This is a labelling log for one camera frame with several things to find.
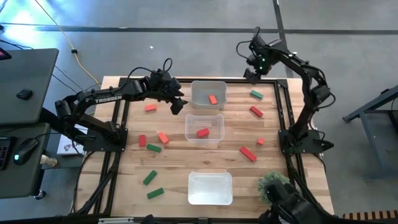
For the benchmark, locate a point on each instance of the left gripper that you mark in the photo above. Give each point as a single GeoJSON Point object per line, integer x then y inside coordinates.
{"type": "Point", "coordinates": [163, 84]}

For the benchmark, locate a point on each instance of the clear plastic bin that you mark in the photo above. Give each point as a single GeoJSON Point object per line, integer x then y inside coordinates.
{"type": "Point", "coordinates": [192, 124]}

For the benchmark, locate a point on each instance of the black desk caster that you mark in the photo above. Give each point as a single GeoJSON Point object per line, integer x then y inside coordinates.
{"type": "Point", "coordinates": [39, 195]}

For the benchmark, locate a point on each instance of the green artificial plant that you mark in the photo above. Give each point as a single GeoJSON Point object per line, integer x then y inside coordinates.
{"type": "Point", "coordinates": [270, 177]}

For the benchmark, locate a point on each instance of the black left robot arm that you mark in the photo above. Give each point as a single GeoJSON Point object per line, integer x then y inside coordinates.
{"type": "Point", "coordinates": [107, 99]}

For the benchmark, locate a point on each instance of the small black remote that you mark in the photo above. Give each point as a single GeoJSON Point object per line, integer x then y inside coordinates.
{"type": "Point", "coordinates": [24, 94]}

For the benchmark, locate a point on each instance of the black aluminium table frame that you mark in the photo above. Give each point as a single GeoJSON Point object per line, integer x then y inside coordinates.
{"type": "Point", "coordinates": [233, 81]}

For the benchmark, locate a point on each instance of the black device with red light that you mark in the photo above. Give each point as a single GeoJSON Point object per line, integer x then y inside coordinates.
{"type": "Point", "coordinates": [3, 54]}

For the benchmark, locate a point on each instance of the grey plastic bin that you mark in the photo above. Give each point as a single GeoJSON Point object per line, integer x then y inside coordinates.
{"type": "Point", "coordinates": [199, 93]}

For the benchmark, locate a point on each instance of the black metal bar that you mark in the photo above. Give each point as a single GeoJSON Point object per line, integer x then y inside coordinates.
{"type": "Point", "coordinates": [51, 121]}

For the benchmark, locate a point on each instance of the red block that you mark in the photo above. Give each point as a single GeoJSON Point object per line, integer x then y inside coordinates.
{"type": "Point", "coordinates": [202, 132]}
{"type": "Point", "coordinates": [247, 154]}
{"type": "Point", "coordinates": [256, 111]}
{"type": "Point", "coordinates": [142, 140]}

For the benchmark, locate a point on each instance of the grey metal desk frame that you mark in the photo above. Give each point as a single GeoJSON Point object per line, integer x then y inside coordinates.
{"type": "Point", "coordinates": [370, 105]}

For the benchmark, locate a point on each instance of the orange black striped strip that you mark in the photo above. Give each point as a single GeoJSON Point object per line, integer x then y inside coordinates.
{"type": "Point", "coordinates": [370, 215]}

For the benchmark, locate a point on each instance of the white printed paper sheet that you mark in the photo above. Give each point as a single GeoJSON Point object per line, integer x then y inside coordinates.
{"type": "Point", "coordinates": [66, 146]}

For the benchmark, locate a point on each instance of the white plastic bin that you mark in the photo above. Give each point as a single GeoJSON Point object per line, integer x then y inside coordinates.
{"type": "Point", "coordinates": [211, 189]}

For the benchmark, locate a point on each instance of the orange block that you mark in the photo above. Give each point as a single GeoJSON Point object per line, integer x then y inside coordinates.
{"type": "Point", "coordinates": [163, 137]}
{"type": "Point", "coordinates": [213, 99]}
{"type": "Point", "coordinates": [260, 141]}
{"type": "Point", "coordinates": [150, 108]}

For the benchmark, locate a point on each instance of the small cream plastic object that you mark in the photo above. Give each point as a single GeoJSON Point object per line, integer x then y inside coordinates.
{"type": "Point", "coordinates": [48, 161]}

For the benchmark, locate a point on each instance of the dark grey desk top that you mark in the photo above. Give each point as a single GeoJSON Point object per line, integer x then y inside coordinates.
{"type": "Point", "coordinates": [31, 74]}
{"type": "Point", "coordinates": [18, 183]}

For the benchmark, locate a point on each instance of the green block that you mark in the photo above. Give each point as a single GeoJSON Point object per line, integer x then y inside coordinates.
{"type": "Point", "coordinates": [150, 177]}
{"type": "Point", "coordinates": [257, 94]}
{"type": "Point", "coordinates": [155, 193]}
{"type": "Point", "coordinates": [154, 148]}

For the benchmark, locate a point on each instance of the black keyboard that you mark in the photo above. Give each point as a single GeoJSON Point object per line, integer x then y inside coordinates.
{"type": "Point", "coordinates": [3, 152]}

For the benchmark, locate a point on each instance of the silver metal bracket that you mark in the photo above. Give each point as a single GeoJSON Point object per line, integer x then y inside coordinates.
{"type": "Point", "coordinates": [115, 220]}

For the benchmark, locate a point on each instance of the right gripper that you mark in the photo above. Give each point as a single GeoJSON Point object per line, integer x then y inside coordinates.
{"type": "Point", "coordinates": [264, 53]}

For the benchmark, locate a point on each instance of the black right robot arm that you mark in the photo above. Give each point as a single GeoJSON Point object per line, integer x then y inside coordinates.
{"type": "Point", "coordinates": [301, 67]}

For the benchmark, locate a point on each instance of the black computer mouse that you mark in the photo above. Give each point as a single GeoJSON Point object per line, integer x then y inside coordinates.
{"type": "Point", "coordinates": [26, 149]}

